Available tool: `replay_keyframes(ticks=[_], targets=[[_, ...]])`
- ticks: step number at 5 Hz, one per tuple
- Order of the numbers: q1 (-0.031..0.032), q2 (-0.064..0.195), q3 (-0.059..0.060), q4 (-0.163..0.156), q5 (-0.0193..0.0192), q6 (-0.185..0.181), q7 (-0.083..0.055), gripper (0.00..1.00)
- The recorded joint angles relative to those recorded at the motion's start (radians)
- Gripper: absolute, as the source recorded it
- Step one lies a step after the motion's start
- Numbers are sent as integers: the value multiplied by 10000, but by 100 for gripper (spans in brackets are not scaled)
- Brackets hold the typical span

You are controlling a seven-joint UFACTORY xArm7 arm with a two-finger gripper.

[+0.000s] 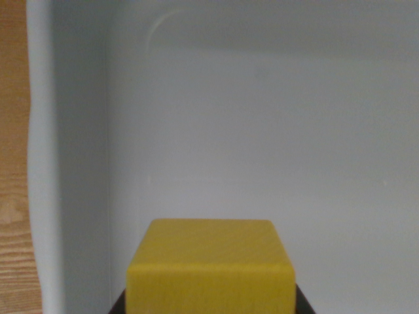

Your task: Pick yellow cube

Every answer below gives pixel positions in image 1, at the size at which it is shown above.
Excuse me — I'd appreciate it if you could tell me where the yellow wooden cube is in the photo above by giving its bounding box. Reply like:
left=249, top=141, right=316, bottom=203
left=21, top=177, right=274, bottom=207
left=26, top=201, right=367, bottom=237
left=125, top=218, right=297, bottom=314

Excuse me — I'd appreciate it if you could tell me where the grey plastic bin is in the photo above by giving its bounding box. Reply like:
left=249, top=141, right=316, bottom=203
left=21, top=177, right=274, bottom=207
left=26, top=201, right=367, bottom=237
left=25, top=0, right=419, bottom=314

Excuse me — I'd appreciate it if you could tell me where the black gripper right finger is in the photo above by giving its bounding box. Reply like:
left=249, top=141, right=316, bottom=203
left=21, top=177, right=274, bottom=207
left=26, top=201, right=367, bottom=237
left=295, top=283, right=317, bottom=314

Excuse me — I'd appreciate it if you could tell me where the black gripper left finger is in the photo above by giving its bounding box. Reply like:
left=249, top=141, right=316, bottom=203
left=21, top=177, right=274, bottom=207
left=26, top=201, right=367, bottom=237
left=109, top=288, right=127, bottom=314

